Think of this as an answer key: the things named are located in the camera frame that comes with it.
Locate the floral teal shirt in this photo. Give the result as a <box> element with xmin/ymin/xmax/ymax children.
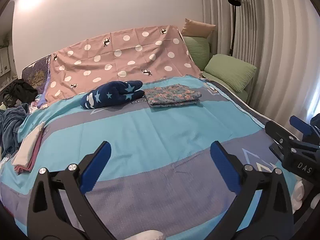
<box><xmin>144</xmin><ymin>84</ymin><xmax>202</xmax><ymax>108</ymax></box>

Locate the black clothes pile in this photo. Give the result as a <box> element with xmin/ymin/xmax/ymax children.
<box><xmin>3</xmin><ymin>79</ymin><xmax>38</xmax><ymax>108</ymax></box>

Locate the white gloved right hand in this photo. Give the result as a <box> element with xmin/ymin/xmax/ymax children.
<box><xmin>291</xmin><ymin>180</ymin><xmax>305</xmax><ymax>213</ymax></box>

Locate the pink folded garment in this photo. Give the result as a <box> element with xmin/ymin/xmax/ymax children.
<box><xmin>14</xmin><ymin>130</ymin><xmax>43</xmax><ymax>174</ymax></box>

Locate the white folded garment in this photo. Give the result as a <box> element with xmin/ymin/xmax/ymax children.
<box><xmin>11</xmin><ymin>122</ymin><xmax>45</xmax><ymax>167</ymax></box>

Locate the near green pillow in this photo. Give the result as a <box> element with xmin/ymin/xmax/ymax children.
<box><xmin>202</xmin><ymin>54</ymin><xmax>257</xmax><ymax>93</ymax></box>

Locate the green pillow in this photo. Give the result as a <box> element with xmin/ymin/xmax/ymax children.
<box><xmin>183</xmin><ymin>36</ymin><xmax>210</xmax><ymax>71</ymax></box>
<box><xmin>202</xmin><ymin>54</ymin><xmax>257</xmax><ymax>93</ymax></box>

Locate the dark blue towel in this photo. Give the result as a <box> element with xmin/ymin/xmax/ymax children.
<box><xmin>0</xmin><ymin>103</ymin><xmax>28</xmax><ymax>158</ymax></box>

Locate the blue grey bedspread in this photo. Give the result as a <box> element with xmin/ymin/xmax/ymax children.
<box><xmin>1</xmin><ymin>76</ymin><xmax>281</xmax><ymax>239</ymax></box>

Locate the beige pleated curtain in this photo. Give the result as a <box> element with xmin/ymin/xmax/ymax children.
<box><xmin>202</xmin><ymin>0</ymin><xmax>319</xmax><ymax>128</ymax></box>

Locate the far green pillow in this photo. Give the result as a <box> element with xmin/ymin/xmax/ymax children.
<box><xmin>183</xmin><ymin>36</ymin><xmax>210</xmax><ymax>71</ymax></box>

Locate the navy star fleece garment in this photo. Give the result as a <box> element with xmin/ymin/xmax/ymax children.
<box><xmin>80</xmin><ymin>81</ymin><xmax>144</xmax><ymax>109</ymax></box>

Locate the purple tree print pillow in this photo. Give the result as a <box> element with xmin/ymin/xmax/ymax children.
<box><xmin>22</xmin><ymin>55</ymin><xmax>50</xmax><ymax>94</ymax></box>

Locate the tan pillow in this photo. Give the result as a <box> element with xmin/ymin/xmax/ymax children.
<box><xmin>181</xmin><ymin>18</ymin><xmax>216</xmax><ymax>38</ymax></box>

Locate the black floor lamp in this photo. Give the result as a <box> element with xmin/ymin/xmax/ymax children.
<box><xmin>228</xmin><ymin>0</ymin><xmax>241</xmax><ymax>56</ymax></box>

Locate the pink polka dot sheet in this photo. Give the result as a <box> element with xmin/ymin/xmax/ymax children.
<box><xmin>45</xmin><ymin>25</ymin><xmax>200</xmax><ymax>106</ymax></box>

